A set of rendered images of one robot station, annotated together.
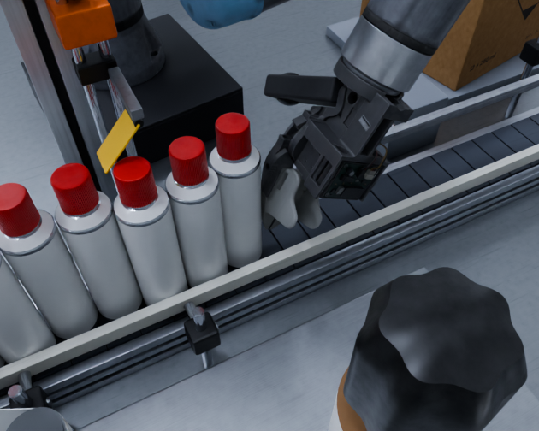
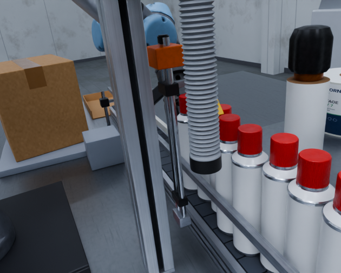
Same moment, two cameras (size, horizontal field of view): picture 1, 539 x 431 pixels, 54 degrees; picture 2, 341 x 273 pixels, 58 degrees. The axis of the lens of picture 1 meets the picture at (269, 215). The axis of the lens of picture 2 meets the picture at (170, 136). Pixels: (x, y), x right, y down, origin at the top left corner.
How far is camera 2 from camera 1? 0.72 m
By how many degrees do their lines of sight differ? 68
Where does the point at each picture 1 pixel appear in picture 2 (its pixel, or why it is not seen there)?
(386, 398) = (330, 40)
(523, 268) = not seen: hidden behind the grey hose
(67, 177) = (230, 117)
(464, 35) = (80, 112)
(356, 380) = (321, 52)
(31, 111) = not seen: outside the picture
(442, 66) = (78, 134)
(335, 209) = (167, 160)
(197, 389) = not seen: hidden behind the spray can
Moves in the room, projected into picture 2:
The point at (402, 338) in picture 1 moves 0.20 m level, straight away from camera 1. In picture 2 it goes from (320, 27) to (227, 31)
